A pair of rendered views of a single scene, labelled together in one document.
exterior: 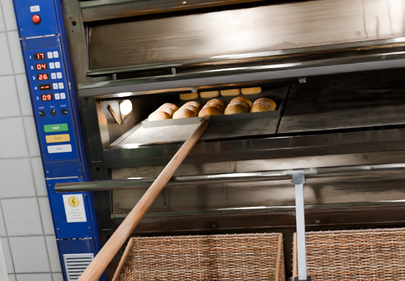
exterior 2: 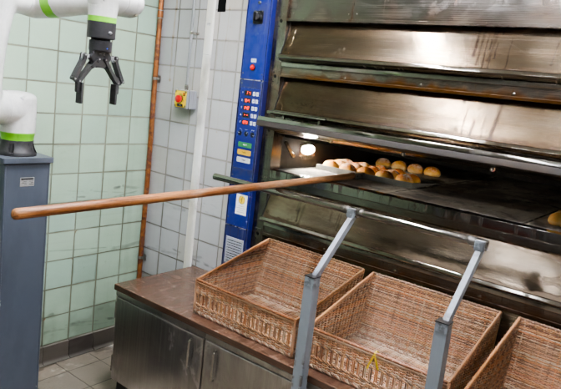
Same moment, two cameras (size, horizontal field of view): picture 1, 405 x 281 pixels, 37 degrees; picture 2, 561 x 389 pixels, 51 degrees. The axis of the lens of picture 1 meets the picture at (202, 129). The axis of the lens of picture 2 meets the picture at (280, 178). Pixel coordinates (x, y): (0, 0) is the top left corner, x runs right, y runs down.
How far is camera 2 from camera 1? 101 cm
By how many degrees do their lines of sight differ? 25
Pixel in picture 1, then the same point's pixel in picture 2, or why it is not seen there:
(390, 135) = (462, 218)
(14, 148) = (219, 153)
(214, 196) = (328, 225)
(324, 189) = (404, 245)
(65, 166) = (244, 173)
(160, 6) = (329, 77)
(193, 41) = (343, 107)
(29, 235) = (213, 215)
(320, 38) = (427, 126)
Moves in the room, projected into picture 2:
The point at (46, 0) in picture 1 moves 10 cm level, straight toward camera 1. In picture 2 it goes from (260, 56) to (255, 54)
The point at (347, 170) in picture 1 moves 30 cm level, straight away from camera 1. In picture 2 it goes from (383, 218) to (421, 210)
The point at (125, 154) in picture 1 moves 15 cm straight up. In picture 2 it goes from (281, 177) to (285, 146)
